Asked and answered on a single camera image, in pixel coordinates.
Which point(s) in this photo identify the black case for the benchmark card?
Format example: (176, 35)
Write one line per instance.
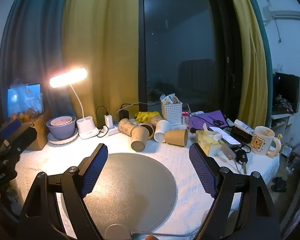
(241, 135)

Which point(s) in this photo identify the black charger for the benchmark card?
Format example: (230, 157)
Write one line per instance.
(124, 115)

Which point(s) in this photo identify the white tube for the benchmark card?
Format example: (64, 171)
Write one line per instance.
(243, 126)

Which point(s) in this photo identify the pink bottle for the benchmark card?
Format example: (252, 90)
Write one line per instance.
(185, 118)

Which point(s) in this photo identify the yellow plastic bag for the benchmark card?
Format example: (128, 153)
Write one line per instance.
(146, 116)

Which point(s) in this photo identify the purple cloth pouch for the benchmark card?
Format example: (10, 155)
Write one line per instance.
(202, 121)

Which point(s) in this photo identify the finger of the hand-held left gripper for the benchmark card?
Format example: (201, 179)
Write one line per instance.
(10, 129)
(26, 137)

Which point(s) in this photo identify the printed paper cup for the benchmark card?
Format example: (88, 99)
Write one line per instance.
(126, 128)
(156, 120)

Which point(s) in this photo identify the brown paper cup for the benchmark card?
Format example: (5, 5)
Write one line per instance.
(139, 140)
(176, 137)
(148, 127)

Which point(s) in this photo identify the white paper cup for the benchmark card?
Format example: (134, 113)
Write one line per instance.
(162, 130)

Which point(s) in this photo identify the purple bowl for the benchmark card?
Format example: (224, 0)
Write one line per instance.
(62, 131)

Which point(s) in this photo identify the white plastic basket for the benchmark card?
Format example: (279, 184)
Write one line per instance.
(171, 113)

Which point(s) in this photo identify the white power strip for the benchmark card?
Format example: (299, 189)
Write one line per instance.
(112, 131)

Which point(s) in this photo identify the tablet screen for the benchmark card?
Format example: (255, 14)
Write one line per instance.
(25, 100)

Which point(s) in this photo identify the dark window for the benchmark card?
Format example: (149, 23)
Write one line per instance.
(185, 42)

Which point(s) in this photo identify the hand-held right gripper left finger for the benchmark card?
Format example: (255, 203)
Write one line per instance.
(93, 170)

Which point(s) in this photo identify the black scissors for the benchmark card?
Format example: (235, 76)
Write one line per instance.
(217, 123)

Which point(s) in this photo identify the white cabinet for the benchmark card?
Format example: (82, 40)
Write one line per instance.
(281, 122)

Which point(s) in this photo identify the white plate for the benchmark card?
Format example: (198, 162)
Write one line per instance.
(72, 137)

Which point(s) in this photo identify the white adapter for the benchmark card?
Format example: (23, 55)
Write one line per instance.
(227, 152)

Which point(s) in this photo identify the cream bear mug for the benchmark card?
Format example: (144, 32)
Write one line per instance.
(261, 141)

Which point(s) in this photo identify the white round charger puck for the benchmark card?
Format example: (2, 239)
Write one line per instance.
(117, 232)

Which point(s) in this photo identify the white desk lamp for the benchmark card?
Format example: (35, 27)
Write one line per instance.
(70, 77)

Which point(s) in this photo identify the brown box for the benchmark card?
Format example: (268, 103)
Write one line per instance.
(41, 132)

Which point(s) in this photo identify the black slippers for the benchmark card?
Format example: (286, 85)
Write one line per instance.
(278, 183)

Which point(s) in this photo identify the yellow tissue box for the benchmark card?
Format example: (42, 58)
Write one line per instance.
(207, 143)

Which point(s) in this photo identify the black monitor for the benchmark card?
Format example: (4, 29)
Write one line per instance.
(287, 90)

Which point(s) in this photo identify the white air conditioner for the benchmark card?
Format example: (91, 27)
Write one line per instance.
(285, 13)

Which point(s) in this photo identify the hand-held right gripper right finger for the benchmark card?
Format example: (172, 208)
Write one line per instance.
(203, 171)

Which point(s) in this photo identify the white charger plug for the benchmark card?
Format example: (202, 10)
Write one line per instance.
(108, 120)

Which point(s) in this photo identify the yellow curtain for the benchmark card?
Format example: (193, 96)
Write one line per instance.
(102, 42)
(250, 55)

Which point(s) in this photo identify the white tablecloth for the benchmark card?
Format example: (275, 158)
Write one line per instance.
(170, 160)

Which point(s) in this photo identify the bunch of keys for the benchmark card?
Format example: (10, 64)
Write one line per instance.
(243, 158)

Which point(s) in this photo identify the round grey mat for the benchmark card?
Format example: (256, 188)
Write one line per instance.
(135, 187)

